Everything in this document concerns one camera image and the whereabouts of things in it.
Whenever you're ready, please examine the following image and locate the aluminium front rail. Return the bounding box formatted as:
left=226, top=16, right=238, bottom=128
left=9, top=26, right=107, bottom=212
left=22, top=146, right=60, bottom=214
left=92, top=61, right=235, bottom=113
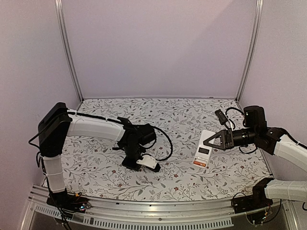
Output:
left=19, top=185, right=299, bottom=230

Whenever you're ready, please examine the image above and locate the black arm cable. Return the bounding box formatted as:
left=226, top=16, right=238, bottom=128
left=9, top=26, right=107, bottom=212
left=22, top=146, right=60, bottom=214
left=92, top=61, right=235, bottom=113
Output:
left=151, top=126, right=174, bottom=161
left=225, top=107, right=245, bottom=118

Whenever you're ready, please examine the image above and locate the floral patterned table mat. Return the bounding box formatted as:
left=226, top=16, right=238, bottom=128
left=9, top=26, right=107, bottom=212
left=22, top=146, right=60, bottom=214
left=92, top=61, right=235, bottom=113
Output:
left=61, top=98, right=271, bottom=202

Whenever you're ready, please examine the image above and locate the left aluminium frame post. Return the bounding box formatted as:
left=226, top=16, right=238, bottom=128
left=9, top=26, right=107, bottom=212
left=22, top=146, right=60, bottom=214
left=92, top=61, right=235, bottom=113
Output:
left=55, top=0, right=84, bottom=102

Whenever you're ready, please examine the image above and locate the aluminium frame post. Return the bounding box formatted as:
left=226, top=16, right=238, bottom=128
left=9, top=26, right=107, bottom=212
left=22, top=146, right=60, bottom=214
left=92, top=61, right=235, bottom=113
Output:
left=55, top=0, right=84, bottom=102
left=236, top=0, right=264, bottom=102

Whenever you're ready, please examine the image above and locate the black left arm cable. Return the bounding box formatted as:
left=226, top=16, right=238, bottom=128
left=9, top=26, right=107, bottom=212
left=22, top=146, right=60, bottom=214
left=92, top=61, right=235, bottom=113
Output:
left=151, top=126, right=174, bottom=161

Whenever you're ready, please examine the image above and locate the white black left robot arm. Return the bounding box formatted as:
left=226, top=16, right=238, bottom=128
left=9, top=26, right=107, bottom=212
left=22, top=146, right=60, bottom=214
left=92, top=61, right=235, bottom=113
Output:
left=34, top=103, right=160, bottom=208

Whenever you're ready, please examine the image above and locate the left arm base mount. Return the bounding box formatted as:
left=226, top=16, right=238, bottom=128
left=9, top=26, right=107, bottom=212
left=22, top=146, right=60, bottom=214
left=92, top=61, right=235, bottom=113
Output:
left=47, top=190, right=91, bottom=213

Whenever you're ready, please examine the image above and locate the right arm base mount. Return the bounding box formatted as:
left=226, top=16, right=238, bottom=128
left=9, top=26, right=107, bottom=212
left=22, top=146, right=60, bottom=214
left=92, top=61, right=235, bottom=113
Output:
left=231, top=178, right=273, bottom=214

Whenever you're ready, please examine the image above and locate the orange AA battery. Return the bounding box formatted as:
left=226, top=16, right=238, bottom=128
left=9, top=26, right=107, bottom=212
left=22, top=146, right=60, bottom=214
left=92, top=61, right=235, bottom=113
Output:
left=193, top=161, right=206, bottom=167

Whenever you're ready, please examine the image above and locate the right aluminium frame post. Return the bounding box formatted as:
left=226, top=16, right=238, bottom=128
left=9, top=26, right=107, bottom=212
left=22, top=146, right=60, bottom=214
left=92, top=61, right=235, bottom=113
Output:
left=236, top=0, right=264, bottom=102

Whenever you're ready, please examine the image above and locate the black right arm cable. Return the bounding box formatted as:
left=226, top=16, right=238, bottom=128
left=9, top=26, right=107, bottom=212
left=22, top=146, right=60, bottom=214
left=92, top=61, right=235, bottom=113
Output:
left=225, top=107, right=245, bottom=118

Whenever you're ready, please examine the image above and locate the white remote control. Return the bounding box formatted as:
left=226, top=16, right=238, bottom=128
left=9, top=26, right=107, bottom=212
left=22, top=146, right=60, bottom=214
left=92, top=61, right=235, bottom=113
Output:
left=192, top=130, right=215, bottom=168

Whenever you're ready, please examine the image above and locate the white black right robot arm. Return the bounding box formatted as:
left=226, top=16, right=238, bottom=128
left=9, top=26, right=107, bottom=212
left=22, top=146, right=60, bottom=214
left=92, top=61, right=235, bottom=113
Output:
left=202, top=105, right=307, bottom=209

